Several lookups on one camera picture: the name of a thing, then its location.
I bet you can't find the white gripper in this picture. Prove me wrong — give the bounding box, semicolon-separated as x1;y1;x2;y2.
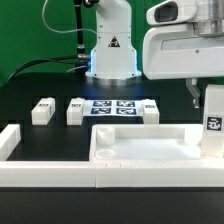
142;24;224;108

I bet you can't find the white desk top tray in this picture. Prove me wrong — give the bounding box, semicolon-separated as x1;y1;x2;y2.
89;124;224;164

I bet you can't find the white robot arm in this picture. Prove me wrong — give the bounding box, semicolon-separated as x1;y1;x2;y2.
86;0;224;106

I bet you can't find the white U-shaped fence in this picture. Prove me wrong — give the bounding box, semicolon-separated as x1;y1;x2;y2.
0;124;224;188

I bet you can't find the fiducial marker sheet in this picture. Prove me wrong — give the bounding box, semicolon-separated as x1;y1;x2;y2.
84;100;143;117

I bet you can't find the black cable bundle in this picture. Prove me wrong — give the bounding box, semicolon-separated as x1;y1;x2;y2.
6;55;92;83

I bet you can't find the black corrugated hose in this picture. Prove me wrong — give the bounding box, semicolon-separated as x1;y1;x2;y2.
73;0;86;58

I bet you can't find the grey cable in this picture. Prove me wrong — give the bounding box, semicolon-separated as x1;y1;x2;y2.
41;0;99;36

